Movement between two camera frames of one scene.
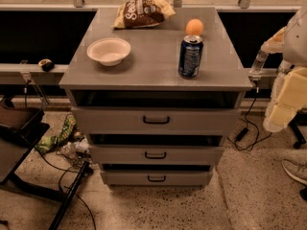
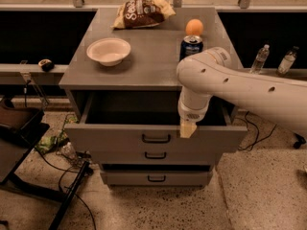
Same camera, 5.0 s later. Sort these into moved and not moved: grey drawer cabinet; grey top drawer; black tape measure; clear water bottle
Moved: grey top drawer
Not moved: black tape measure; clear water bottle; grey drawer cabinet
